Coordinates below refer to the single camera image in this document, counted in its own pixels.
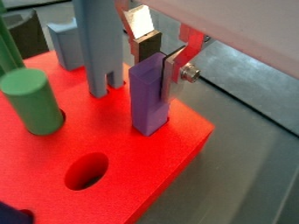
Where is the dark blue rounded block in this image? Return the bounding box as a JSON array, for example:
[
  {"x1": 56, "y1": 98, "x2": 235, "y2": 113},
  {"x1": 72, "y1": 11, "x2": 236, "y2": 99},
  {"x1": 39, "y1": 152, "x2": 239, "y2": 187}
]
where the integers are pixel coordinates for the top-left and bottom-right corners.
[{"x1": 0, "y1": 202, "x2": 34, "y2": 224}]

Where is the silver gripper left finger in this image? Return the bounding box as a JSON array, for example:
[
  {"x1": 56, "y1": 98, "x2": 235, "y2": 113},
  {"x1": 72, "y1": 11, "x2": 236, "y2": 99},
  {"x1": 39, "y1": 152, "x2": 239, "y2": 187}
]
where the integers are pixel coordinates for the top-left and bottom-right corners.
[{"x1": 115, "y1": 0, "x2": 163, "y2": 64}]

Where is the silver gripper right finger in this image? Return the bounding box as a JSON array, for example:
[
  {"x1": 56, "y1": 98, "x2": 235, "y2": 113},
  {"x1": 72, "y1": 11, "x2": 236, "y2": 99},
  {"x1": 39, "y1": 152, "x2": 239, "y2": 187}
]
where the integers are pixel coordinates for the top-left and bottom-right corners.
[{"x1": 162, "y1": 24, "x2": 207, "y2": 102}]

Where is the black curved block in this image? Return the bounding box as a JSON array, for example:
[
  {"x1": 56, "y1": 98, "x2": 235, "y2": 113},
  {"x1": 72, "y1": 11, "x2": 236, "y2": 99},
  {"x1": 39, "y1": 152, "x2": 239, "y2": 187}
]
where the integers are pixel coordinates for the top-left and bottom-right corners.
[{"x1": 3, "y1": 10, "x2": 50, "y2": 60}]

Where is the tall light blue block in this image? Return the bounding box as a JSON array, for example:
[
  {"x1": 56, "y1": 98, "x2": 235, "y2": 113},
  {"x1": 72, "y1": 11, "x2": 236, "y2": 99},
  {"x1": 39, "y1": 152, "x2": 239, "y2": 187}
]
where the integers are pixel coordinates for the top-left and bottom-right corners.
[{"x1": 72, "y1": 0, "x2": 124, "y2": 98}]

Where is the green cylinder peg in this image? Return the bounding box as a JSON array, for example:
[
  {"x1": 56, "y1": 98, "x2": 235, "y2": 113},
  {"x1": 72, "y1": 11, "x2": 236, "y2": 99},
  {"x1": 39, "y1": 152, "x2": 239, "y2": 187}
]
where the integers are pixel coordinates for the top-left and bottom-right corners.
[{"x1": 0, "y1": 68, "x2": 64, "y2": 136}]

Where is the purple rectangular block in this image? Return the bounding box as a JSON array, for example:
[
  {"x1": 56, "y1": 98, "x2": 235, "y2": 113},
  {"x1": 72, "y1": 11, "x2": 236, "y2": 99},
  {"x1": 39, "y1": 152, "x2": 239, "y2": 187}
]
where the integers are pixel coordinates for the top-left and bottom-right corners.
[{"x1": 128, "y1": 52, "x2": 170, "y2": 137}]

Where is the green pentagon-top peg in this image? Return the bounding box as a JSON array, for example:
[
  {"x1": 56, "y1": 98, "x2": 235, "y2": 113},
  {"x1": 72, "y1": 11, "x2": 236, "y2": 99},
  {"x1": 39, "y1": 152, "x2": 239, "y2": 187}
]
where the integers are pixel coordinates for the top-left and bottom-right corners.
[{"x1": 0, "y1": 0, "x2": 24, "y2": 77}]

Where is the red shape sorter board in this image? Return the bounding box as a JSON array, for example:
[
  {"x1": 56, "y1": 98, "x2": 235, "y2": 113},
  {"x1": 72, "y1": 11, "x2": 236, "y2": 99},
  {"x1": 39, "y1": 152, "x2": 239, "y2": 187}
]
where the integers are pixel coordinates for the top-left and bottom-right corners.
[{"x1": 0, "y1": 52, "x2": 214, "y2": 224}]

